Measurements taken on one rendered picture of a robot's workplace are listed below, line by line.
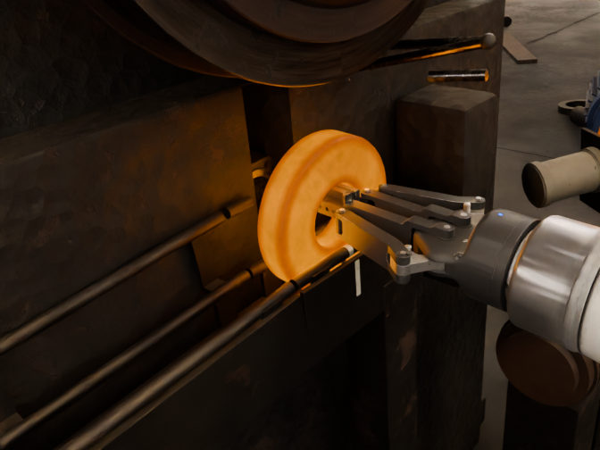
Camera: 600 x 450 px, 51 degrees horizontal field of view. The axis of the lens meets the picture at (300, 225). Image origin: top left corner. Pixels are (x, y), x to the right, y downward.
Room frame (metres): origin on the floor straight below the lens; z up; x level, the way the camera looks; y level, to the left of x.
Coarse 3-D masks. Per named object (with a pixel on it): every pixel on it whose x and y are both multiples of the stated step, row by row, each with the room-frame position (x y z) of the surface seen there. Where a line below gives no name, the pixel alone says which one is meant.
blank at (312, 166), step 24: (312, 144) 0.54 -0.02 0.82; (336, 144) 0.54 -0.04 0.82; (360, 144) 0.56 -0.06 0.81; (288, 168) 0.52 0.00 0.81; (312, 168) 0.52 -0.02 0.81; (336, 168) 0.54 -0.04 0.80; (360, 168) 0.56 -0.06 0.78; (264, 192) 0.52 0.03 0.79; (288, 192) 0.50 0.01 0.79; (312, 192) 0.52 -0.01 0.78; (264, 216) 0.50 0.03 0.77; (288, 216) 0.49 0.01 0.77; (312, 216) 0.51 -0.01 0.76; (264, 240) 0.50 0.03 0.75; (288, 240) 0.49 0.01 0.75; (312, 240) 0.51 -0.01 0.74; (336, 240) 0.55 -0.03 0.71; (288, 264) 0.49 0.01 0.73; (312, 264) 0.51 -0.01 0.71
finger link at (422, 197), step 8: (384, 184) 0.54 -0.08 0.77; (384, 192) 0.53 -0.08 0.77; (392, 192) 0.53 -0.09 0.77; (400, 192) 0.52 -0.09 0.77; (408, 192) 0.52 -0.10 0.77; (416, 192) 0.52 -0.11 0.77; (424, 192) 0.52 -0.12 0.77; (432, 192) 0.52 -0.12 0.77; (408, 200) 0.52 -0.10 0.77; (416, 200) 0.52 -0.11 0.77; (424, 200) 0.51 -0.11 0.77; (432, 200) 0.51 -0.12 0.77; (440, 200) 0.50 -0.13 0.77; (448, 200) 0.50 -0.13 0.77; (456, 200) 0.50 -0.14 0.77; (464, 200) 0.50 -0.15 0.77; (472, 200) 0.50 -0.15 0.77; (480, 200) 0.50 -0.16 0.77; (448, 208) 0.50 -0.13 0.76; (456, 208) 0.50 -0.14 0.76; (472, 208) 0.49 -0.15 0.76; (480, 208) 0.49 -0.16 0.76
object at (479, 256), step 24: (480, 216) 0.47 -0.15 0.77; (504, 216) 0.42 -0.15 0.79; (528, 216) 0.42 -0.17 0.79; (432, 240) 0.44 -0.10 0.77; (456, 240) 0.43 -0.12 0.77; (480, 240) 0.41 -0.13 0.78; (504, 240) 0.40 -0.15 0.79; (456, 264) 0.41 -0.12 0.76; (480, 264) 0.40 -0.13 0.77; (504, 264) 0.38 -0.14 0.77; (480, 288) 0.39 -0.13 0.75; (504, 288) 0.39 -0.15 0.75
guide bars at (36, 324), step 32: (160, 256) 0.48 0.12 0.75; (96, 288) 0.44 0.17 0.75; (224, 288) 0.50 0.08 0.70; (32, 320) 0.41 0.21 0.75; (192, 320) 0.47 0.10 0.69; (224, 320) 0.50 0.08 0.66; (0, 352) 0.38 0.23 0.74; (128, 352) 0.43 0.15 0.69; (0, 384) 0.38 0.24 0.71; (96, 384) 0.40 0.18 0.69; (0, 416) 0.37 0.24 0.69; (32, 416) 0.37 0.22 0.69; (0, 448) 0.35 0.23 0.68; (32, 448) 0.37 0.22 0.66
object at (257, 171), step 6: (252, 156) 0.64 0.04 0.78; (258, 156) 0.64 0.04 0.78; (264, 156) 0.64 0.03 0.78; (270, 156) 0.64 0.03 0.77; (252, 162) 0.63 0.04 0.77; (258, 162) 0.63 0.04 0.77; (264, 162) 0.64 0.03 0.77; (270, 162) 0.64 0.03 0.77; (252, 168) 0.62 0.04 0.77; (258, 168) 0.63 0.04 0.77; (264, 168) 0.64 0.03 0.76; (270, 168) 0.64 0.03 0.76; (258, 174) 0.63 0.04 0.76; (264, 174) 0.63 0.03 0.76; (270, 174) 0.64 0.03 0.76
